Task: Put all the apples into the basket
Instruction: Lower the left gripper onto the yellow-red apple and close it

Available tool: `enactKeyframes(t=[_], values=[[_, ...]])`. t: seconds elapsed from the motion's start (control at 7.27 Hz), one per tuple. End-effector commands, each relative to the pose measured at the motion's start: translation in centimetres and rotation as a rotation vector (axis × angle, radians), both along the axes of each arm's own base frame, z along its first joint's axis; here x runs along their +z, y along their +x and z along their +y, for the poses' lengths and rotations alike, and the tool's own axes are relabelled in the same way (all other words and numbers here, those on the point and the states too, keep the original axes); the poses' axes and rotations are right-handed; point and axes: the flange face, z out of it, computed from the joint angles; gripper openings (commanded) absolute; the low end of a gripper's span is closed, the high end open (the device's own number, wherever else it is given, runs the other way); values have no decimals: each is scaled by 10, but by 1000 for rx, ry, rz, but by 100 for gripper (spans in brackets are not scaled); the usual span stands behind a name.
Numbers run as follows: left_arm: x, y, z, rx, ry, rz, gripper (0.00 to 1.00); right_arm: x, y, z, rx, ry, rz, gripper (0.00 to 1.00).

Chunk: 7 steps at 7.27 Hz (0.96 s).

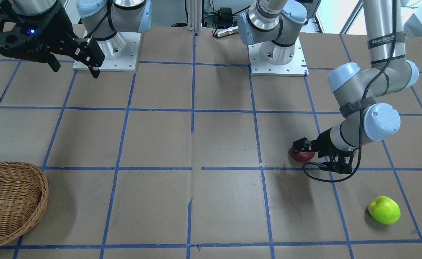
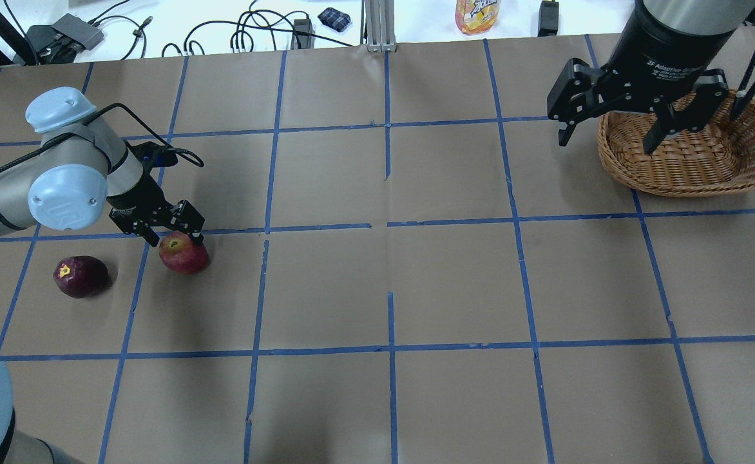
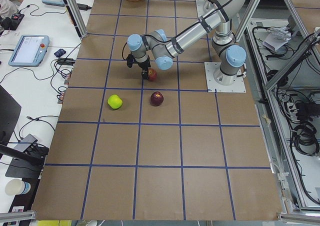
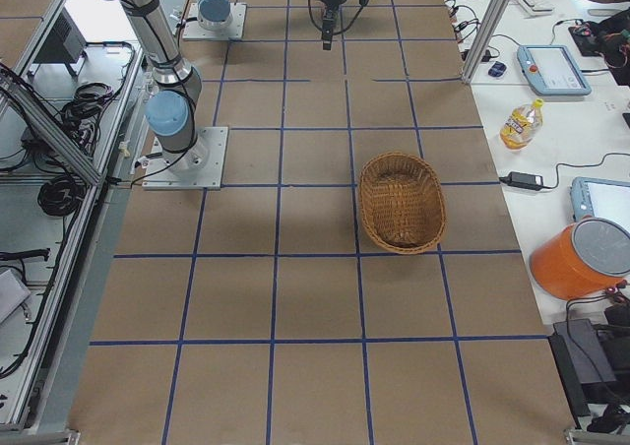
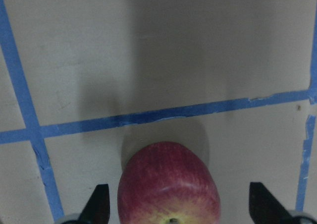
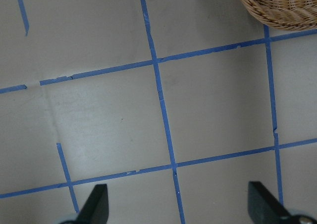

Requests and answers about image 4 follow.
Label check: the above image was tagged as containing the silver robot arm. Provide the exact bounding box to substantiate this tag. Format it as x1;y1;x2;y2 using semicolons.
197;0;231;30
113;0;211;176

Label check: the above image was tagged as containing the woven wicker basket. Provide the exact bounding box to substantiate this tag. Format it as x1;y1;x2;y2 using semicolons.
358;152;447;255

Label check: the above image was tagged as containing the small dark blue pouch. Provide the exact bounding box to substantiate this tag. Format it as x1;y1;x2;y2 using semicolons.
487;61;507;78

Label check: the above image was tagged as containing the orange juice bottle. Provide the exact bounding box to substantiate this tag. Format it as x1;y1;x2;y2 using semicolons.
499;98;544;150

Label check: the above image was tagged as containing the blue teach pendant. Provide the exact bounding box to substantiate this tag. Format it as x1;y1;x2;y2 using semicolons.
517;45;592;96
570;177;629;230

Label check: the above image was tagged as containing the black power adapter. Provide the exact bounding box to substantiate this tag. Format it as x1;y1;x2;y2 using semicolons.
499;171;547;191

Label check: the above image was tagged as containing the orange bucket with lid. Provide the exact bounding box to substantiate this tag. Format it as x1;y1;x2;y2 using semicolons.
529;217;629;300

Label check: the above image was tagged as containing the black box device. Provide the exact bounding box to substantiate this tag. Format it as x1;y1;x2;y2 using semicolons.
548;319;629;436

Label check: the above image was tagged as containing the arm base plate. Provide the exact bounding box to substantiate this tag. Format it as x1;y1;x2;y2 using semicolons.
182;3;247;41
141;127;228;190

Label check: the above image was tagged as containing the aluminium frame post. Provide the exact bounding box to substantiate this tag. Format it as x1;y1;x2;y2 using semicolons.
461;0;510;85

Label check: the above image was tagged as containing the black cable bundle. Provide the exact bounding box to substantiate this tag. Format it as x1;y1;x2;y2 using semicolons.
37;173;83;219

